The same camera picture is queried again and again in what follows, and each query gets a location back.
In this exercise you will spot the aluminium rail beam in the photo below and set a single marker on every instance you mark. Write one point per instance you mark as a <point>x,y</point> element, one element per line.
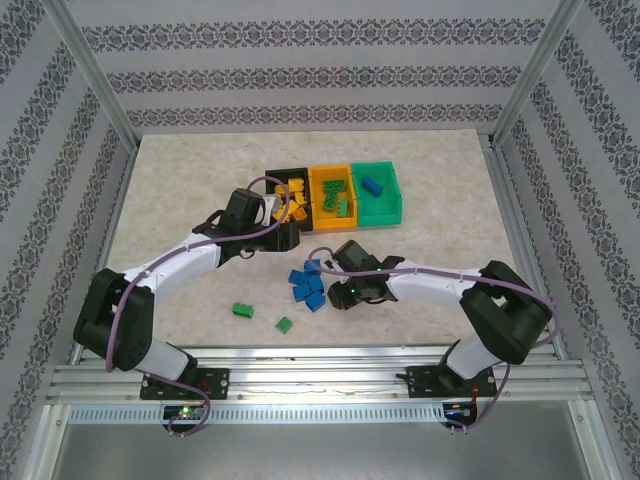
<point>320,380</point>

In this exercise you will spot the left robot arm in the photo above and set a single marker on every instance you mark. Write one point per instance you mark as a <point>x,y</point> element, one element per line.
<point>175,260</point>

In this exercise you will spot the blue lego brick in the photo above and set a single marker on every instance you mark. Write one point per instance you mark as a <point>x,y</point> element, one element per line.
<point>316,284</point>
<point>301,292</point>
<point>316,302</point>
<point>312,265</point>
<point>297,276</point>
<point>372,186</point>

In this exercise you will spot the green lego brick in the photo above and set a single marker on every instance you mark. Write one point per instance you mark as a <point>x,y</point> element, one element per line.
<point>283,325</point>
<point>343,207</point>
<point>242,310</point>
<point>330,201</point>
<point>334,186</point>

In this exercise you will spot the green plastic bin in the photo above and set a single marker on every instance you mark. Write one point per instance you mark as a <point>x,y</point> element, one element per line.
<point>380,212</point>

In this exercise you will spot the black plastic bin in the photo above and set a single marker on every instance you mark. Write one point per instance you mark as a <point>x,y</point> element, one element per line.
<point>286,174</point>

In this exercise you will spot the aluminium frame post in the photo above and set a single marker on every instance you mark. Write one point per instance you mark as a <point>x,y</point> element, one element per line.
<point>90,65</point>
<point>535,70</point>

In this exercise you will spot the small circuit board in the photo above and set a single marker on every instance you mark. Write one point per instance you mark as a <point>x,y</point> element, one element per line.
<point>457,411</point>
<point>185,412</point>

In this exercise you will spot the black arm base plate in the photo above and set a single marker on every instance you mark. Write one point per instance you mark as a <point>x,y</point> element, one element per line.
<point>215,382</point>
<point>425,382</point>

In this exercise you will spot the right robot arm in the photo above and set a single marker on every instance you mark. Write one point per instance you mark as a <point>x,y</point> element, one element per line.
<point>430,290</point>

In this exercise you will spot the yellow plastic bin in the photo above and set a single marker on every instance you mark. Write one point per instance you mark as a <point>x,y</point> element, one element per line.
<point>332,225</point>

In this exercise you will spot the aluminium side rail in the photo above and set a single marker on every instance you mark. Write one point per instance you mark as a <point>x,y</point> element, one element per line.
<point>520,240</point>
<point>107,240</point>

